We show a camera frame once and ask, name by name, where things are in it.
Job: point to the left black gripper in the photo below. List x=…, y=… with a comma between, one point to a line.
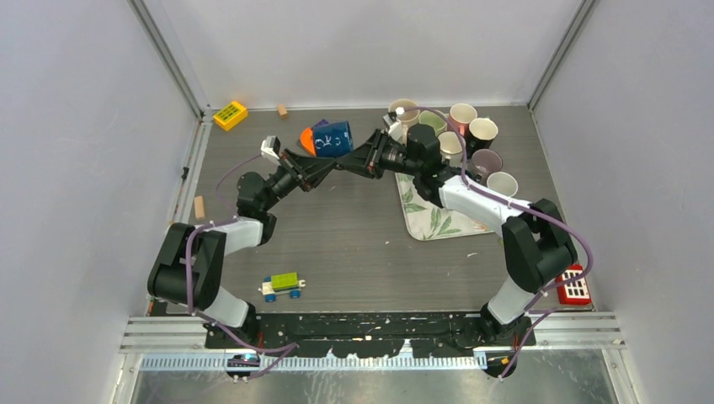
x=309, y=171

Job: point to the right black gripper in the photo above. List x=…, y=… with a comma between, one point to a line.
x=366, y=160

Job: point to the dark blue mug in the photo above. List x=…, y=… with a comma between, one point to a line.
x=332, y=140

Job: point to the beige floral mug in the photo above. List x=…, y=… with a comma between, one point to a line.
x=407, y=111

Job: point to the light green mug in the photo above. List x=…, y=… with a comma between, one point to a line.
x=436, y=120

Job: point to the white mug black handle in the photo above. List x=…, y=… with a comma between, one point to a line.
x=452, y=148

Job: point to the pink mug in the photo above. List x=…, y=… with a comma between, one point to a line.
x=460, y=117

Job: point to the mauve mug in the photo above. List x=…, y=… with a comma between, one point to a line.
x=483, y=163

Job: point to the black faceted mug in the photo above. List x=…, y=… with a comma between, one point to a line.
x=481, y=134

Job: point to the light blue mug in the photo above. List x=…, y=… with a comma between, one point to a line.
x=503, y=183

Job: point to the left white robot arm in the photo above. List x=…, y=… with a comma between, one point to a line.
x=189, y=264

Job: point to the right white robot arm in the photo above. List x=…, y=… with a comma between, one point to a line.
x=537, y=245

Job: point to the orange and purple brick pile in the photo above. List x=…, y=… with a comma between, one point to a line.
x=306, y=138

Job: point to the small wooden block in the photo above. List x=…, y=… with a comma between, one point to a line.
x=282, y=111

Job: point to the floral leaf tray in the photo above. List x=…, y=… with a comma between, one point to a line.
x=427, y=222

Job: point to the yellow toy brick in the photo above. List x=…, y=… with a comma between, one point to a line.
x=230, y=115

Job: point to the toy brick car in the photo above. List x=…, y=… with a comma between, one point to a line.
x=282, y=284

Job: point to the long wooden block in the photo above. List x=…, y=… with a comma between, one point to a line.
x=199, y=208

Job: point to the red window toy brick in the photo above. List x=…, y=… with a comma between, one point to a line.
x=575, y=293

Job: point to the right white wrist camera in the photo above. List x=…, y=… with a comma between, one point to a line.
x=394, y=127

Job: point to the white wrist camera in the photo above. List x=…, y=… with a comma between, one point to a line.
x=270, y=149
x=394, y=127

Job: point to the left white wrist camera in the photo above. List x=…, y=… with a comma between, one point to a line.
x=270, y=149

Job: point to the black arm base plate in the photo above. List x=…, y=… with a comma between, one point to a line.
x=435, y=334

